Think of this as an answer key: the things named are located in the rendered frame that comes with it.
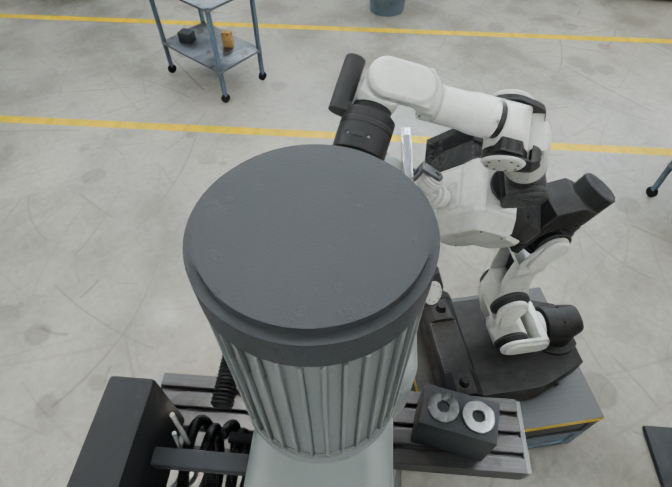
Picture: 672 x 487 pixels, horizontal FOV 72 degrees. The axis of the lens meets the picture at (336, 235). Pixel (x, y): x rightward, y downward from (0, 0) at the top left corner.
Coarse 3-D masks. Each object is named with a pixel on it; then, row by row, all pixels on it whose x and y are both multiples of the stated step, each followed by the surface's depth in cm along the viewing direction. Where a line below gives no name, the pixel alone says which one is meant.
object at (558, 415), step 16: (416, 384) 213; (432, 384) 213; (560, 384) 213; (576, 384) 213; (528, 400) 208; (544, 400) 208; (560, 400) 208; (576, 400) 208; (592, 400) 208; (528, 416) 204; (544, 416) 204; (560, 416) 204; (576, 416) 204; (592, 416) 204; (528, 432) 209; (544, 432) 213; (560, 432) 216; (576, 432) 219; (528, 448) 232
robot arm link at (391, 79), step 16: (384, 64) 71; (400, 64) 71; (416, 64) 72; (368, 80) 71; (384, 80) 71; (400, 80) 71; (416, 80) 72; (432, 80) 72; (384, 96) 71; (400, 96) 71; (416, 96) 72; (432, 96) 73; (416, 112) 80; (432, 112) 75
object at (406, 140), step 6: (402, 132) 92; (408, 132) 92; (402, 138) 91; (408, 138) 91; (402, 144) 90; (408, 144) 90; (402, 150) 89; (408, 150) 88; (402, 156) 88; (408, 156) 87; (402, 162) 86; (408, 162) 86; (402, 168) 85; (408, 168) 85; (408, 174) 84
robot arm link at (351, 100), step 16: (352, 64) 74; (352, 80) 74; (336, 96) 74; (352, 96) 74; (368, 96) 73; (336, 112) 76; (352, 112) 72; (368, 112) 71; (384, 112) 73; (384, 128) 72
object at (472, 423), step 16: (432, 400) 134; (448, 400) 134; (464, 400) 136; (480, 400) 136; (416, 416) 144; (432, 416) 132; (448, 416) 132; (464, 416) 132; (480, 416) 133; (496, 416) 133; (416, 432) 139; (432, 432) 135; (448, 432) 131; (464, 432) 130; (480, 432) 129; (496, 432) 130; (448, 448) 141; (464, 448) 137; (480, 448) 134
